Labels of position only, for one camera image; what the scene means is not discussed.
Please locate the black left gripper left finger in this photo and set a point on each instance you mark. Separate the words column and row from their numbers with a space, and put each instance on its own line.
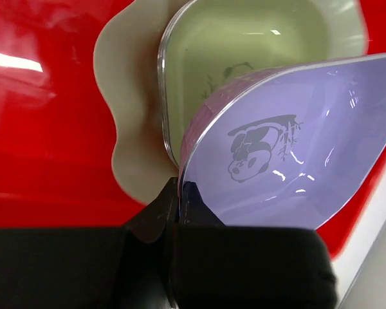
column 89, row 267

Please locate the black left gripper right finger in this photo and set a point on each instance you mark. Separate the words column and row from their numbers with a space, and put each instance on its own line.
column 215, row 266

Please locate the purple square panda plate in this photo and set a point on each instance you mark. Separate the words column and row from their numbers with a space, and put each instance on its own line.
column 285, row 147

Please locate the large green scalloped bowl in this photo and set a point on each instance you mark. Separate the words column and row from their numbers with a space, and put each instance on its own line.
column 125, row 63

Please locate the green square panda plate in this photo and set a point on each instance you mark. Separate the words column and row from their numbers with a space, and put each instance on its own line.
column 208, row 43

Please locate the red plastic bin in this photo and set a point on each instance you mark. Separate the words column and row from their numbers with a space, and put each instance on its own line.
column 57, row 133

